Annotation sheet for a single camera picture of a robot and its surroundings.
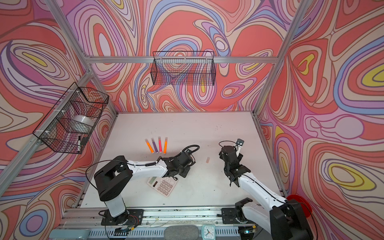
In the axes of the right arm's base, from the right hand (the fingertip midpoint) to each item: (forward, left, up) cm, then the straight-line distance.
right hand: (230, 151), depth 87 cm
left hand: (-5, +25, -9) cm, 27 cm away
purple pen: (+12, +48, -9) cm, 51 cm away
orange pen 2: (+11, +41, -9) cm, 43 cm away
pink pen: (+13, +45, -9) cm, 47 cm away
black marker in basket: (-3, +77, +16) cm, 79 cm away
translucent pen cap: (0, +13, -9) cm, 16 cm away
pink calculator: (-16, +39, -7) cm, 42 cm away
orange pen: (+10, +51, -8) cm, 53 cm away
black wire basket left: (+4, +81, +24) cm, 84 cm away
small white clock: (-38, +16, -7) cm, 41 cm away
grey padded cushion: (-38, +28, -6) cm, 47 cm away
